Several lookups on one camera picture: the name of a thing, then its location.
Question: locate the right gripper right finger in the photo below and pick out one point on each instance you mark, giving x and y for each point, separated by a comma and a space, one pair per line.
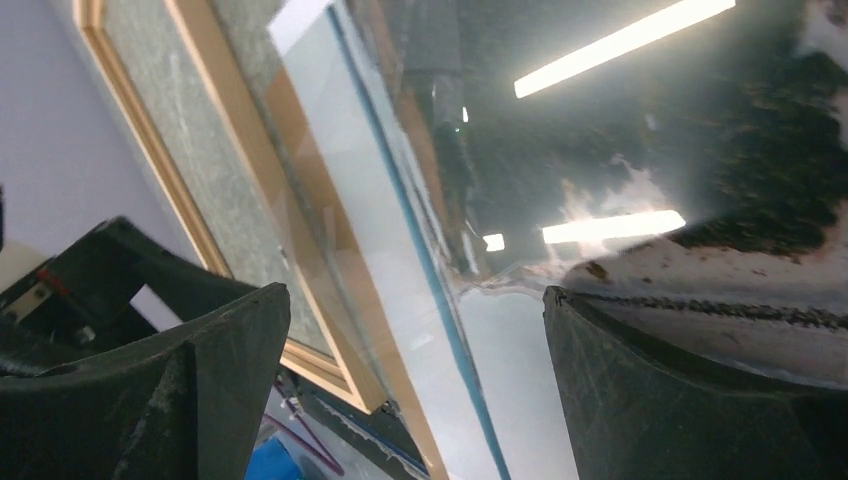
638, 407

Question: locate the wooden picture frame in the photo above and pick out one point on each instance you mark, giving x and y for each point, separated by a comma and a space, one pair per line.
186, 76

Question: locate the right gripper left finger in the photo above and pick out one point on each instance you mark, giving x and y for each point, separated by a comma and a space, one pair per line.
185, 403

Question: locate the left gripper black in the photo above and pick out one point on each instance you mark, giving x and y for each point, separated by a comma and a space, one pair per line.
78, 303

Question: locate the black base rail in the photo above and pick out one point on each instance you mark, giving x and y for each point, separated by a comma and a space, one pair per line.
380, 437

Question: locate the brown backing board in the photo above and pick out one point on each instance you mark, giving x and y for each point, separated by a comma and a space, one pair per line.
344, 278

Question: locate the glossy landscape photo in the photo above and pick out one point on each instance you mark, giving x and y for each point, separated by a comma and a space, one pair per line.
680, 166

